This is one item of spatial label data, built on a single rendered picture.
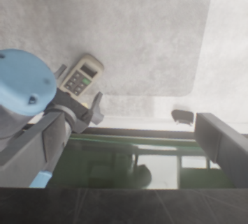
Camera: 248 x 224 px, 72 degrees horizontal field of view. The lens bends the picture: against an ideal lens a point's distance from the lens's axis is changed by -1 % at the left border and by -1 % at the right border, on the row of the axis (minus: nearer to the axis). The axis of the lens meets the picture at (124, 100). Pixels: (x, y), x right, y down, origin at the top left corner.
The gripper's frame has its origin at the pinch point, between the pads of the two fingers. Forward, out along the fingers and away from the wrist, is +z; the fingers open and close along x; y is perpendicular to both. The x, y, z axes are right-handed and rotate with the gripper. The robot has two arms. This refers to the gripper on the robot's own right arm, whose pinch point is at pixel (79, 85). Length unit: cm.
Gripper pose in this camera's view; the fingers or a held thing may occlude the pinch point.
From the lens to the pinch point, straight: 53.3
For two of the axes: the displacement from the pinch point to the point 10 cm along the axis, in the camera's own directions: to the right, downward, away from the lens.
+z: 1.4, -6.2, 7.7
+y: 6.5, -5.3, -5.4
